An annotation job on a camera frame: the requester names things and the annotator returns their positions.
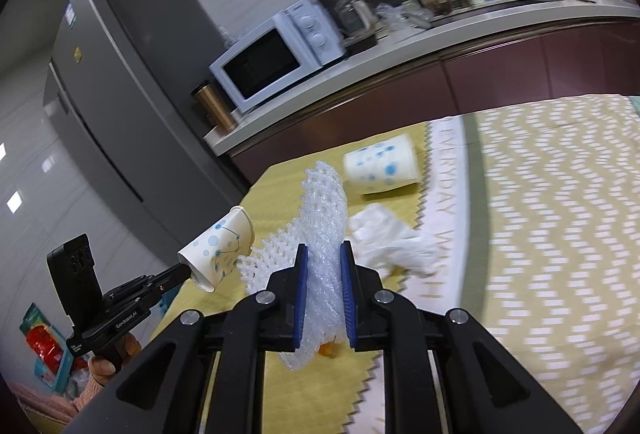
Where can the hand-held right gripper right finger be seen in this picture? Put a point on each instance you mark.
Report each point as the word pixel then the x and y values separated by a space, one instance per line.
pixel 349 299

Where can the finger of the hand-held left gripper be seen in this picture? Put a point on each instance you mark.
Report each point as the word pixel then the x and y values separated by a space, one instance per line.
pixel 135 288
pixel 175 276

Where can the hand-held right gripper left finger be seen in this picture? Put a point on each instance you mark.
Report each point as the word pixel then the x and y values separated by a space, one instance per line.
pixel 300 299

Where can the dotted white paper cup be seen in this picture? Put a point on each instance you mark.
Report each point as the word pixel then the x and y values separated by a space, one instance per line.
pixel 217 246
pixel 382 163

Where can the white tissue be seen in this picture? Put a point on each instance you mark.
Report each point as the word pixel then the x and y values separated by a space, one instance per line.
pixel 390 239

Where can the white foam fruit net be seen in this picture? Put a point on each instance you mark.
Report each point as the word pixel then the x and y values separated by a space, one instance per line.
pixel 325 214

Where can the person's left hand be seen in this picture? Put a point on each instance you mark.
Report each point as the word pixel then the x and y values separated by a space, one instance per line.
pixel 130 346

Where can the orange peel piece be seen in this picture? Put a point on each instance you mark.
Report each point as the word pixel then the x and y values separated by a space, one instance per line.
pixel 327 350

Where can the teal and red package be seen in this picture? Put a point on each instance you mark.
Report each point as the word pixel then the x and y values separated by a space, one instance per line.
pixel 47 344

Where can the pink cloth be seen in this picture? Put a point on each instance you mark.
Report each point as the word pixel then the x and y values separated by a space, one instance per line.
pixel 35 401

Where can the copper thermos tumbler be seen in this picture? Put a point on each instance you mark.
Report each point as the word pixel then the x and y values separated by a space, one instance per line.
pixel 215 106

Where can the grey refrigerator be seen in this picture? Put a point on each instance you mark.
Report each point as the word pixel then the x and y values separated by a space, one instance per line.
pixel 130 88

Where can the zigzag patterned table mat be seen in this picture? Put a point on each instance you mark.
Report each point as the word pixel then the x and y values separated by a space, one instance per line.
pixel 540 239

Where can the white microwave oven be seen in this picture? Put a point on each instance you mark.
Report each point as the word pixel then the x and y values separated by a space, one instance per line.
pixel 270 58

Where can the black baking tray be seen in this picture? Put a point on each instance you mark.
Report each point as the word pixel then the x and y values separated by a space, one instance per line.
pixel 360 41

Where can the kitchen counter with cabinets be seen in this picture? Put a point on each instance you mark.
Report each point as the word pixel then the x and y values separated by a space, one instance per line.
pixel 450 58

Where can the clear plastic bags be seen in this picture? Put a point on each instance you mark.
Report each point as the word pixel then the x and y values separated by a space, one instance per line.
pixel 400 16

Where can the glass kettle jar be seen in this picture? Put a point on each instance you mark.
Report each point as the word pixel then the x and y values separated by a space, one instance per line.
pixel 355 11

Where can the kitchen sink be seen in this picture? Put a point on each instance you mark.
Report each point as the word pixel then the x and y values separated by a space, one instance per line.
pixel 500 4

